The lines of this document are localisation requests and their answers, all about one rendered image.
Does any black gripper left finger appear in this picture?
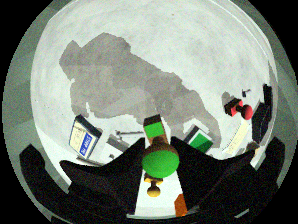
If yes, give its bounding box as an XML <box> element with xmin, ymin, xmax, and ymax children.
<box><xmin>59</xmin><ymin>137</ymin><xmax>146</xmax><ymax>216</ymax></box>

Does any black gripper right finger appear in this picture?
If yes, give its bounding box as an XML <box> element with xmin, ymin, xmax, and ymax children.
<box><xmin>170</xmin><ymin>136</ymin><xmax>255</xmax><ymax>212</ymax></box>

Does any red rubber stamp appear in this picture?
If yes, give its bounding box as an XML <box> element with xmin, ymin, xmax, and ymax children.
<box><xmin>225</xmin><ymin>97</ymin><xmax>253</xmax><ymax>120</ymax></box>

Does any rubber stamp with yellow knob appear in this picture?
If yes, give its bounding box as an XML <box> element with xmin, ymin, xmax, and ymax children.
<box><xmin>144</xmin><ymin>172</ymin><xmax>164</xmax><ymax>197</ymax></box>

